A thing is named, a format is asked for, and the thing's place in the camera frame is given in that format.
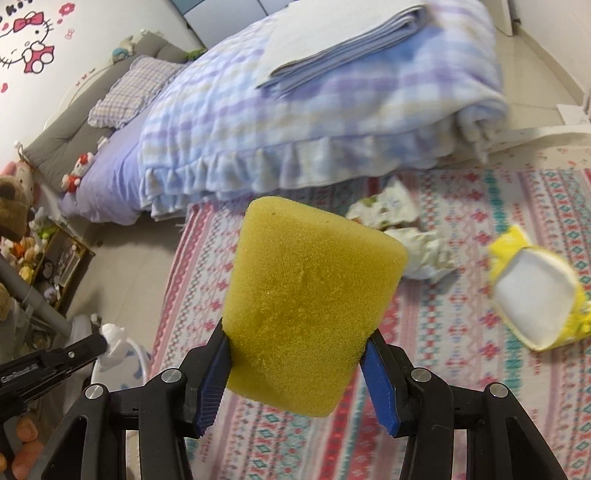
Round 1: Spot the yellow open bag right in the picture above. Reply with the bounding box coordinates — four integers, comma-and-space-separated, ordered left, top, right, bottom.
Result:
488, 225, 591, 353

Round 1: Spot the grey floor stand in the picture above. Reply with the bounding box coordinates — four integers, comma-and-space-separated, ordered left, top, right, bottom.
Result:
0, 256, 77, 342

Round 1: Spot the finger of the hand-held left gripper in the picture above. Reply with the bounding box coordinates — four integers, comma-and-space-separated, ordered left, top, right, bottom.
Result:
51, 333, 110, 370

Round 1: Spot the crumpled printed paper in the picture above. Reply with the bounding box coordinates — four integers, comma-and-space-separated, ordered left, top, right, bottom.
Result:
396, 226, 457, 281
345, 180, 420, 230

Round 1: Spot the brown plush bear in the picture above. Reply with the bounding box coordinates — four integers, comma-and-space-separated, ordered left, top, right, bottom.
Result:
0, 174, 31, 243

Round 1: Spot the folded grey sheet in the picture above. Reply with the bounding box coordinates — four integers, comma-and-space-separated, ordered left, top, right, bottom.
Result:
255, 4, 426, 91

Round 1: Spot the yellow sponge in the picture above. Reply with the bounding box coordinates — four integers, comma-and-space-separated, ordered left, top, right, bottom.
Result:
221, 196, 409, 418

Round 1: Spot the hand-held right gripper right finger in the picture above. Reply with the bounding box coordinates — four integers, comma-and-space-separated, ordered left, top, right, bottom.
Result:
360, 330, 573, 480

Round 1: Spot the plaid ruffled pillow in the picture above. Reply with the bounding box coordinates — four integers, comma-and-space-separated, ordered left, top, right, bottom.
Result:
87, 56, 186, 129

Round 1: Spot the pale plush toy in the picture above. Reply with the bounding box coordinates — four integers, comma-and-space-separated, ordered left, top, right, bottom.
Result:
110, 34, 140, 64

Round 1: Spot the patterned floor mat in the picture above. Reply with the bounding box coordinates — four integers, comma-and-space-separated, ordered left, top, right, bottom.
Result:
148, 164, 591, 480

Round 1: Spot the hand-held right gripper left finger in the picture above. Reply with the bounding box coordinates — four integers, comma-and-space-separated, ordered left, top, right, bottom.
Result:
25, 318, 232, 480

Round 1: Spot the wooden toy shelf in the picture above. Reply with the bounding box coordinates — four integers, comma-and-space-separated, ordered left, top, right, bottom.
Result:
18, 216, 96, 311

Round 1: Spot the purple bed sheet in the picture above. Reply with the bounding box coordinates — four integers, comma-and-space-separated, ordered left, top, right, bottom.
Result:
59, 124, 190, 227

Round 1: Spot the blue white wardrobe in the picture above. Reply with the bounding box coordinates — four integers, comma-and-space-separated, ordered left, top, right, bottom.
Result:
170, 0, 296, 21

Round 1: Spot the white plastic basin blue tape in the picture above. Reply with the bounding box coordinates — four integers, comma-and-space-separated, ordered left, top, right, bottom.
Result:
74, 314, 152, 386

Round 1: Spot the red white plush toy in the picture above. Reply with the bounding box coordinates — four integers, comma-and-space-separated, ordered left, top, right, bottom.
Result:
61, 152, 96, 195

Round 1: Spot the grey headboard cushion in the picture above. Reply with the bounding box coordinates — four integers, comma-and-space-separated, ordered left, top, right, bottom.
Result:
22, 34, 208, 191

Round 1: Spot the plaid ruffled blanket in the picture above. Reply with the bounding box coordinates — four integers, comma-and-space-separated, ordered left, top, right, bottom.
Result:
137, 0, 509, 220

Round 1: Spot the cartoon cat wall sticker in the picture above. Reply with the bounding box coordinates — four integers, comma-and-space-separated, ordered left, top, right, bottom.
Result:
0, 0, 78, 95

